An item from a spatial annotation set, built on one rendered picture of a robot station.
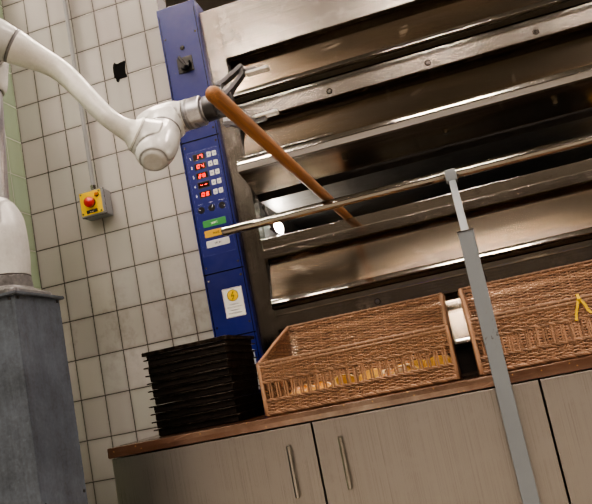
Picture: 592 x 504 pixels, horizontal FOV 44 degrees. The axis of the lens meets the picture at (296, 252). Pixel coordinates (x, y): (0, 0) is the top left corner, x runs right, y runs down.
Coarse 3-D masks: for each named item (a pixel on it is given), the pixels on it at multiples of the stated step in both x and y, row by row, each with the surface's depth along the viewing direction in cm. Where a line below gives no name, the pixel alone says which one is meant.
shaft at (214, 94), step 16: (208, 96) 131; (224, 96) 133; (224, 112) 138; (240, 112) 142; (240, 128) 148; (256, 128) 152; (272, 144) 164; (288, 160) 178; (304, 176) 194; (320, 192) 214; (336, 208) 239
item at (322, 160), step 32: (512, 96) 235; (544, 96) 237; (576, 96) 239; (384, 128) 244; (416, 128) 244; (448, 128) 247; (480, 128) 250; (320, 160) 255; (352, 160) 259; (384, 160) 262; (256, 192) 271
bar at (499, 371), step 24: (552, 144) 208; (576, 144) 207; (456, 168) 214; (480, 168) 213; (360, 192) 221; (384, 192) 219; (456, 192) 207; (264, 216) 228; (288, 216) 225; (480, 264) 187; (480, 288) 186; (480, 312) 186; (504, 360) 183; (504, 384) 182; (504, 408) 181; (528, 456) 179; (528, 480) 178
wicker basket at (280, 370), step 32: (320, 320) 253; (352, 320) 251; (384, 320) 247; (416, 320) 245; (448, 320) 209; (288, 352) 248; (320, 352) 205; (352, 352) 204; (384, 352) 244; (416, 352) 200; (448, 352) 238; (288, 384) 238; (352, 384) 203; (384, 384) 201; (416, 384) 199
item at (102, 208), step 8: (88, 192) 277; (104, 192) 278; (80, 200) 277; (96, 200) 276; (104, 200) 276; (80, 208) 277; (88, 208) 276; (96, 208) 275; (104, 208) 275; (112, 208) 281; (88, 216) 276; (96, 216) 278; (104, 216) 280
